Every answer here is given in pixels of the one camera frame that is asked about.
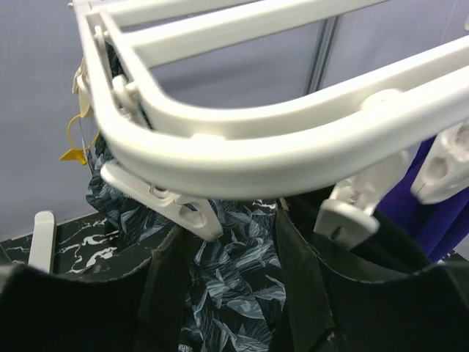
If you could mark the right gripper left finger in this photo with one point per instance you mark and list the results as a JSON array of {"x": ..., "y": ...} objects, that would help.
[{"x": 133, "y": 302}]

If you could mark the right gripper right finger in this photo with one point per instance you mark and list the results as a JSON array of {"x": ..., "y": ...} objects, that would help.
[{"x": 338, "y": 301}]

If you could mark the white plastic clip hanger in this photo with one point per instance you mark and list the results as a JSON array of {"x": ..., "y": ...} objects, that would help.
[{"x": 259, "y": 152}]

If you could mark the white hanger clip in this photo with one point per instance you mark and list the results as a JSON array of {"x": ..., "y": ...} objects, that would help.
[
  {"x": 444, "y": 171},
  {"x": 346, "y": 216},
  {"x": 195, "y": 215}
]

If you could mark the black marbled mat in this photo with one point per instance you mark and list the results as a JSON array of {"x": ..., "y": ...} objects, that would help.
[{"x": 83, "y": 242}]

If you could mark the purple sock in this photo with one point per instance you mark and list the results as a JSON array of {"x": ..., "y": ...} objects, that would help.
[{"x": 437, "y": 228}]

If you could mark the yellow zip tie tag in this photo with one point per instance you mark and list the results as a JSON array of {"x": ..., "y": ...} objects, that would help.
[{"x": 77, "y": 152}]

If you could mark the dark leaf patterned cloth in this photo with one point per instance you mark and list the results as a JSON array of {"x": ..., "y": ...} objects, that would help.
[{"x": 235, "y": 294}]

